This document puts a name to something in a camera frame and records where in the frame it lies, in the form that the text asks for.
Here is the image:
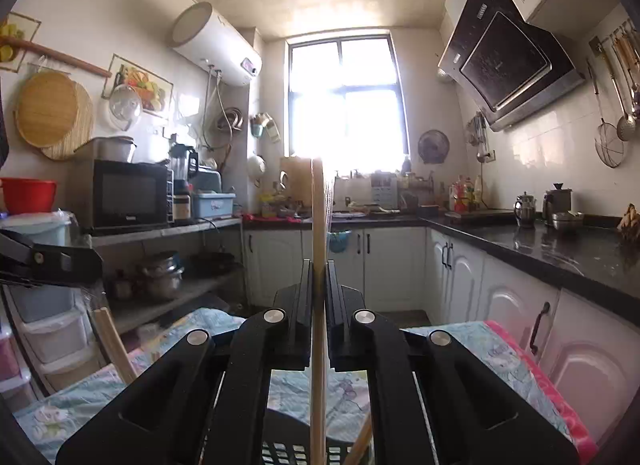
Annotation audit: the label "cartoon printed tablecloth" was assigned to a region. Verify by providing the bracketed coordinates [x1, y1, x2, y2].
[12, 307, 571, 465]

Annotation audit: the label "glass pot lid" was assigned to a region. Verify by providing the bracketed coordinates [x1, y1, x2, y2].
[107, 84, 146, 131]

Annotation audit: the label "red plastic basin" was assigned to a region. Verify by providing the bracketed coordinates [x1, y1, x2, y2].
[0, 177, 58, 216]

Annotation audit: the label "framed fruit picture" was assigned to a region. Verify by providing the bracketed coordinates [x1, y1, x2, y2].
[0, 12, 41, 70]
[102, 54, 174, 118]

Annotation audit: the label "white plastic drawer unit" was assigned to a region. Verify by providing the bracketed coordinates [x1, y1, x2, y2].
[0, 330, 32, 398]

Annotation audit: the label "wooden rolling pin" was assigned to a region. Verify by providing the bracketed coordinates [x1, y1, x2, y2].
[0, 37, 112, 78]

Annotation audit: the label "plastic-wrapped bamboo chopstick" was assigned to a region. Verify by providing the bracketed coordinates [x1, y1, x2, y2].
[91, 307, 137, 386]
[309, 157, 332, 465]
[345, 415, 374, 465]

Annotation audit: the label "blue hanging bin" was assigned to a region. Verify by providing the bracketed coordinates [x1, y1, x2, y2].
[327, 230, 352, 254]

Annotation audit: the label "black microwave oven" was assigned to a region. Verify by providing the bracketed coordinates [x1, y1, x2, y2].
[75, 160, 174, 231]

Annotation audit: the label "white base cabinets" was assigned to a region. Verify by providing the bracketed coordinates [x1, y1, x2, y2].
[242, 225, 640, 442]

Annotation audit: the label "small hanging kitchen tools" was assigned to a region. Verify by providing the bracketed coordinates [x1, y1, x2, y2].
[467, 112, 496, 164]

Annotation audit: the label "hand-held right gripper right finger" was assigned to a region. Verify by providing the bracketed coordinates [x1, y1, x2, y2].
[325, 260, 581, 465]

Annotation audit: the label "white water heater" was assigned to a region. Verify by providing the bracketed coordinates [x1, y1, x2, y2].
[170, 1, 264, 88]

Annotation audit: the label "green plastic utensil holder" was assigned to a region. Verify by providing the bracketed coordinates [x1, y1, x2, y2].
[260, 407, 375, 465]

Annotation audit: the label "steel bowl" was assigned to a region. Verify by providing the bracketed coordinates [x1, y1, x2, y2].
[552, 212, 585, 232]

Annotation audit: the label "small drawer organizer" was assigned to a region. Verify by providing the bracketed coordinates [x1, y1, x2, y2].
[370, 172, 401, 211]

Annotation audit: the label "black blender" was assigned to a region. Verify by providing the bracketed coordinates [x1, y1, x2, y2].
[169, 144, 200, 226]

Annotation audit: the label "metal baking tray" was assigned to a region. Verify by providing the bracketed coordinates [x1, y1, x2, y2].
[75, 136, 137, 164]

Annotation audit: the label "pastel plastic drawer tower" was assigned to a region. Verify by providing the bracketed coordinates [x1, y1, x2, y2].
[0, 212, 89, 396]

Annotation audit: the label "coiled hose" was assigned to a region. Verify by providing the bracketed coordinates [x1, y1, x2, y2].
[215, 107, 246, 138]

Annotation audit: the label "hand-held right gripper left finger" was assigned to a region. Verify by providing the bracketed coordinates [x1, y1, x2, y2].
[55, 259, 317, 465]

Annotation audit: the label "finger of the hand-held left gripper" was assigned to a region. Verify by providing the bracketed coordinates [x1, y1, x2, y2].
[0, 230, 104, 284]

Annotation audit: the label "wire mesh skimmer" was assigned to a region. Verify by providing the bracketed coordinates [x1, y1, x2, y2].
[587, 60, 626, 168]

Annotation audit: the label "steel kettle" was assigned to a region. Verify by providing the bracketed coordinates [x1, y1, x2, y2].
[515, 191, 537, 228]

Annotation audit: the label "blue plastic box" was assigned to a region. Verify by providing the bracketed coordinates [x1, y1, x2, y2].
[192, 192, 237, 221]

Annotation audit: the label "stacked steel pots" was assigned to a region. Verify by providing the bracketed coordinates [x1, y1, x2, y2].
[140, 251, 185, 301]

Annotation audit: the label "round bamboo tray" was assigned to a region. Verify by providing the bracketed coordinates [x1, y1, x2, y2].
[15, 70, 93, 150]

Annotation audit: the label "tan cutting board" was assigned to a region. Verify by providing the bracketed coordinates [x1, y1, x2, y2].
[280, 157, 314, 201]

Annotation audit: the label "black countertop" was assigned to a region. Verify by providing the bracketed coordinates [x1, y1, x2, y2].
[242, 207, 640, 292]

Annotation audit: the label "wall-mounted utensil cup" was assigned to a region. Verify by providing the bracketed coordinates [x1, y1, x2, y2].
[250, 113, 276, 144]

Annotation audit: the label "metal shelf rack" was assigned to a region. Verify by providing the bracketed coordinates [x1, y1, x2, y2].
[90, 217, 246, 336]

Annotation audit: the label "row of hanging kitchen utensils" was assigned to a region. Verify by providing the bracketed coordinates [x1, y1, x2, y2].
[590, 20, 640, 142]

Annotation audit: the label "white round hanging utensil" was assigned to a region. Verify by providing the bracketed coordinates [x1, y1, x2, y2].
[247, 155, 266, 188]

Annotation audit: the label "pile of dried roots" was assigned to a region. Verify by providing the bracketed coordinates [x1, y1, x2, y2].
[617, 202, 640, 236]

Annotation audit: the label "kitchen window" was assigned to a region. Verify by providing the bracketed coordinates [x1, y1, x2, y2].
[286, 30, 406, 170]

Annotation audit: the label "black range hood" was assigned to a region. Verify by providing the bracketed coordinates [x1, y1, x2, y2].
[437, 0, 586, 134]

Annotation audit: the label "cluster of condiment bottles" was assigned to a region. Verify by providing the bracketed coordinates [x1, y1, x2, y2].
[450, 176, 484, 214]

